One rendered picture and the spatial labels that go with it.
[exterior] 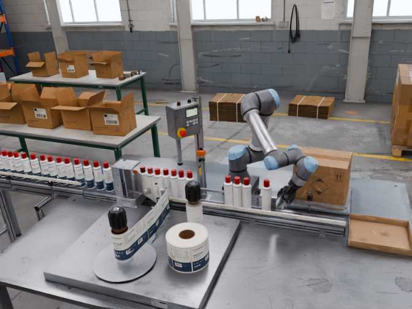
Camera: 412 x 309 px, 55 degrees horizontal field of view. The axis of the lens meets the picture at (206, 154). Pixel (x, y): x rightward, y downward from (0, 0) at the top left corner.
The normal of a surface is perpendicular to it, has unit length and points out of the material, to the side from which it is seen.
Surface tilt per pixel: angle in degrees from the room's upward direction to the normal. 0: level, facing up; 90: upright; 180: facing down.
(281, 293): 0
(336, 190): 90
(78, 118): 90
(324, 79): 90
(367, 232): 0
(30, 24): 90
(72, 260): 0
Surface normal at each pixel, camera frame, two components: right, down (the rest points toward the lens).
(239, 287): -0.06, -0.91
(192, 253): 0.24, 0.39
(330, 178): -0.42, 0.40
